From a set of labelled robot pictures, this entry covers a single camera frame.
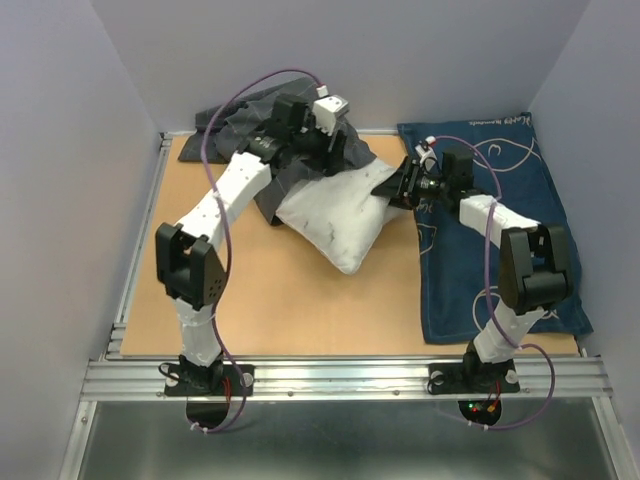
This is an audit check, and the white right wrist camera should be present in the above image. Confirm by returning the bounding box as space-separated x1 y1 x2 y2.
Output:
415 136 437 172

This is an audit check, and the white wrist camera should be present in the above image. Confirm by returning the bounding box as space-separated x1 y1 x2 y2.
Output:
415 136 437 172
311 85 350 136

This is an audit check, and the grey checked pillowcase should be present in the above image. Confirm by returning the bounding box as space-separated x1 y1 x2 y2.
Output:
206 77 376 225

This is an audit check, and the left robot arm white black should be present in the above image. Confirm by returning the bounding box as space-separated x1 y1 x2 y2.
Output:
155 88 349 397

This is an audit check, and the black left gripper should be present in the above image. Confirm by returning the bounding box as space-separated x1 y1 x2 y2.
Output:
287 113 345 177

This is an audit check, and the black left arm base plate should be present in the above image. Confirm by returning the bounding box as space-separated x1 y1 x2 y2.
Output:
158 362 255 397

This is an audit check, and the aluminium table edge frame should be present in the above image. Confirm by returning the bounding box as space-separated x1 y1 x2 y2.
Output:
58 128 401 480

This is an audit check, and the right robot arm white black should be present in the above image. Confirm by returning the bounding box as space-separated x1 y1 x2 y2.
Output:
371 138 574 395

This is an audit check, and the blue fish-print cushion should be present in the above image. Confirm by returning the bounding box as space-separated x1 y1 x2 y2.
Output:
397 112 571 345

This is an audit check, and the aluminium mounting rail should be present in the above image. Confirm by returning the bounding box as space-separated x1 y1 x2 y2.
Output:
80 356 613 402

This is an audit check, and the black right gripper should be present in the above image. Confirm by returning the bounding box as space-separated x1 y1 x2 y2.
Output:
369 154 449 209

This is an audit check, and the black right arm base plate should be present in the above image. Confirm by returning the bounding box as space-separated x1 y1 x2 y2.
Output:
426 361 520 398

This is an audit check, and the white stained pillow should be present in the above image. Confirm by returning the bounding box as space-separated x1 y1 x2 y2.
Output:
276 159 403 275

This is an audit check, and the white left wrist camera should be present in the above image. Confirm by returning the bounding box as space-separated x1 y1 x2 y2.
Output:
311 85 350 136

